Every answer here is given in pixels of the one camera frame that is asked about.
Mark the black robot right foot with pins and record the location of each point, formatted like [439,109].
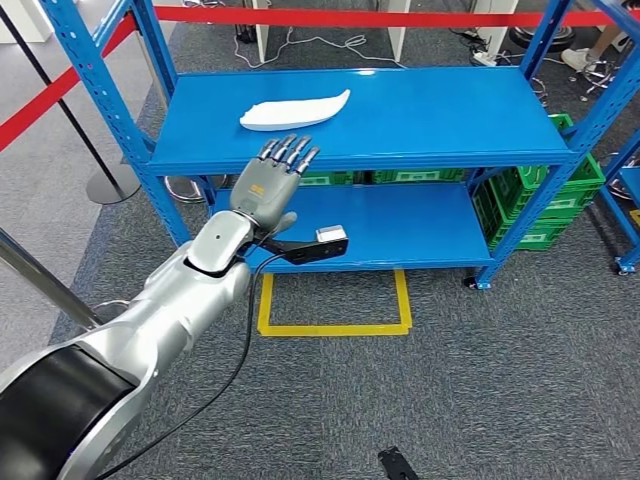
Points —
[397,465]

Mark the belt stanchion with chrome base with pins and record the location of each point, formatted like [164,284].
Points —
[183,189]

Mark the white desk leg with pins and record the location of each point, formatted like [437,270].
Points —
[397,43]
[495,40]
[261,43]

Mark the green plastic crate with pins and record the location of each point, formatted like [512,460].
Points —
[575,185]
[415,176]
[330,178]
[537,238]

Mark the short red barrier belt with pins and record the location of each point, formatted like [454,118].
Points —
[45,99]

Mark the white power strip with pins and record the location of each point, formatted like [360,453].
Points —
[484,59]

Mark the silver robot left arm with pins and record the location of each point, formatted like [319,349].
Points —
[164,311]

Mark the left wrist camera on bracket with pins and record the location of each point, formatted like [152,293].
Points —
[320,250]

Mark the chrome stanchion with mirror base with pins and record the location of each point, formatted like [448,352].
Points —
[40,278]

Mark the blue metal shelf rack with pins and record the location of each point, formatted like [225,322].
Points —
[400,116]

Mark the white curved plastic part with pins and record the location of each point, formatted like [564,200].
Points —
[295,112]

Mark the chrome chair base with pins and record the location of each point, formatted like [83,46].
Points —
[598,78]

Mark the person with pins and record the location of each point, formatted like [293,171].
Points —
[575,60]

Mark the small blue metal rack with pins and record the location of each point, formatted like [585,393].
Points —
[632,185]

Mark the yellow floor tape strip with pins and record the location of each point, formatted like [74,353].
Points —
[635,218]

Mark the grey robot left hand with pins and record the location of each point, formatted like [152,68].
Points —
[265,192]

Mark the yellow floor tape square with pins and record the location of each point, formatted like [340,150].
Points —
[330,330]

